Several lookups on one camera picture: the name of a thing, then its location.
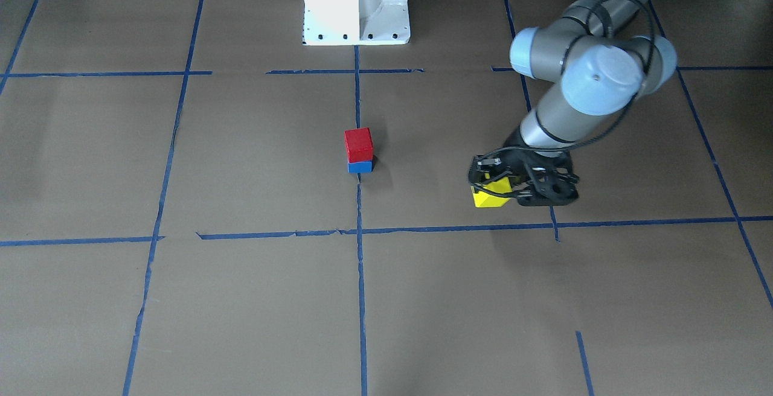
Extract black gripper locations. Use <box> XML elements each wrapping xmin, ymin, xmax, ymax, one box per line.
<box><xmin>469</xmin><ymin>131</ymin><xmax>571</xmax><ymax>180</ymax></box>

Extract yellow wooden block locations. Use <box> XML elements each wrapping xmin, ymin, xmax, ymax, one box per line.
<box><xmin>471</xmin><ymin>177</ymin><xmax>513</xmax><ymax>208</ymax></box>

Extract blue wooden block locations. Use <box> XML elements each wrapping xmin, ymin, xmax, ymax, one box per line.
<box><xmin>346</xmin><ymin>159</ymin><xmax>374</xmax><ymax>174</ymax></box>

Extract red wooden block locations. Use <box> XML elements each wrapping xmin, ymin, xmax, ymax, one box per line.
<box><xmin>344</xmin><ymin>127</ymin><xmax>374</xmax><ymax>163</ymax></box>

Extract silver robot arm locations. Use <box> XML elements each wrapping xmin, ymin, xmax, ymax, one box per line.
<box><xmin>469</xmin><ymin>0</ymin><xmax>677</xmax><ymax>187</ymax></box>

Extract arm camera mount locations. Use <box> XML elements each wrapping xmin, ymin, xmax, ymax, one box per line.
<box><xmin>512</xmin><ymin>156</ymin><xmax>579</xmax><ymax>207</ymax></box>

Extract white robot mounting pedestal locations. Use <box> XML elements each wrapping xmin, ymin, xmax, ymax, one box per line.
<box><xmin>302</xmin><ymin>0</ymin><xmax>411</xmax><ymax>46</ymax></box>

